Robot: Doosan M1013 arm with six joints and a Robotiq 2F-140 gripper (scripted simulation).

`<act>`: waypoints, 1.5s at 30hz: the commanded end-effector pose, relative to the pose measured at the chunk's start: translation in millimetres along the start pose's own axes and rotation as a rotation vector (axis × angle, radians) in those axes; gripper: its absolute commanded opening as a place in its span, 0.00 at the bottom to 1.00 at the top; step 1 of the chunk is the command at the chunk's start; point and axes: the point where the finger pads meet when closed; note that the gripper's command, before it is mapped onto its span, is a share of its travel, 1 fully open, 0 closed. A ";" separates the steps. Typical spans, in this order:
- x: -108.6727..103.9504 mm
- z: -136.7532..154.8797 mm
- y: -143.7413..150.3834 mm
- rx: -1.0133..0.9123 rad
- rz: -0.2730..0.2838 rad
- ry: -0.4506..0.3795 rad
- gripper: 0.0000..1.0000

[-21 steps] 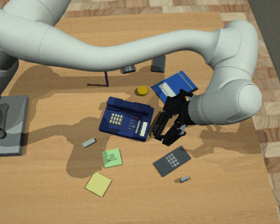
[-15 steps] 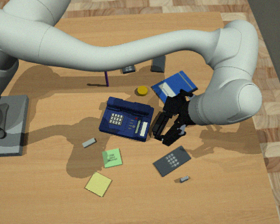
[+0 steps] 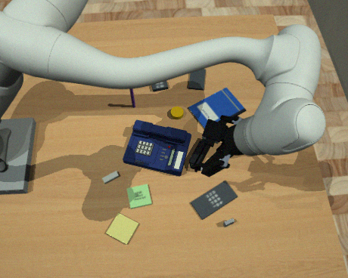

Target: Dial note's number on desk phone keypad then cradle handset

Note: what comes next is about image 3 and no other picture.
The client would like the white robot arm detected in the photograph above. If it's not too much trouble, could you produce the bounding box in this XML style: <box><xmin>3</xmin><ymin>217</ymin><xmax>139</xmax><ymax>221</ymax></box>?
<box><xmin>0</xmin><ymin>0</ymin><xmax>326</xmax><ymax>156</ymax></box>

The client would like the grey keypad panel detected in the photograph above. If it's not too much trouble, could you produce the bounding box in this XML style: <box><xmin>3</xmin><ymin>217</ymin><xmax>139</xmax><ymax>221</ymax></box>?
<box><xmin>191</xmin><ymin>181</ymin><xmax>238</xmax><ymax>220</ymax></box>

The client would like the blue notebook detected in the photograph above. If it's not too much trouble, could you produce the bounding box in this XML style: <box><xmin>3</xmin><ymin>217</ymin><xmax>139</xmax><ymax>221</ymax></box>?
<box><xmin>189</xmin><ymin>88</ymin><xmax>246</xmax><ymax>128</ymax></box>

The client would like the yellow cylinder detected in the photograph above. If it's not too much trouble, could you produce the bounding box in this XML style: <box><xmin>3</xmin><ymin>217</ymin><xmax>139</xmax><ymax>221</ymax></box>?
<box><xmin>171</xmin><ymin>107</ymin><xmax>183</xmax><ymax>119</ymax></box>

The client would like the yellow sticky note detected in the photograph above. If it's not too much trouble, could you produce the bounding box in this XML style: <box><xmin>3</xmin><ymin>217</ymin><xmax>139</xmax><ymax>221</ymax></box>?
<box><xmin>106</xmin><ymin>213</ymin><xmax>139</xmax><ymax>245</ymax></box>

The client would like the green sticky note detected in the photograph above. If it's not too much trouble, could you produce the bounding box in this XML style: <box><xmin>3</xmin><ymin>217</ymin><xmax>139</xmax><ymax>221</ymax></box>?
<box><xmin>127</xmin><ymin>184</ymin><xmax>152</xmax><ymax>209</ymax></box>

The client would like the blue telephone handset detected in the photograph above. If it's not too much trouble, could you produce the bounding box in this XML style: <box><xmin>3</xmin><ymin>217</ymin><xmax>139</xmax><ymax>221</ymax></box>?
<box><xmin>132</xmin><ymin>120</ymin><xmax>187</xmax><ymax>144</ymax></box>

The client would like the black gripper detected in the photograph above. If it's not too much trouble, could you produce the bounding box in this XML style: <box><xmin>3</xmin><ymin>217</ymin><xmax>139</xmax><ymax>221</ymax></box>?
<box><xmin>192</xmin><ymin>115</ymin><xmax>244</xmax><ymax>177</ymax></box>

